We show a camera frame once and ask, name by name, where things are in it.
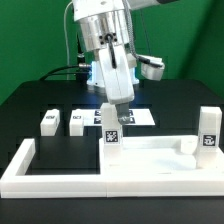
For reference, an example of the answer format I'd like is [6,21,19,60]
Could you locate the fiducial marker base sheet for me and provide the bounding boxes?
[83,109,155,126]

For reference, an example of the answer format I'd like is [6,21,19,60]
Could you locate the black cables on table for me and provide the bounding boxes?
[39,64,92,82]

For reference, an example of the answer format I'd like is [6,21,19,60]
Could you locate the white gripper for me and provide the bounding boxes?
[99,46,134,124]

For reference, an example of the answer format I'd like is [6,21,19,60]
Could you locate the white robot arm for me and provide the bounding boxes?
[72,0,177,125]

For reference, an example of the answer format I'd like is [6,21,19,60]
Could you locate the white U-shaped obstacle frame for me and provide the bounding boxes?
[0,139,224,198]

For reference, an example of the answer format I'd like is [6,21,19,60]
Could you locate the white desk top tray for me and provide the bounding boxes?
[99,135,224,176]

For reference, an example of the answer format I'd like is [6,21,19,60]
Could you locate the grey cable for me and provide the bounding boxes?
[63,0,81,67]

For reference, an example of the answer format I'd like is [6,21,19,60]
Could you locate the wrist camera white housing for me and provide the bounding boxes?
[139,55,165,81]

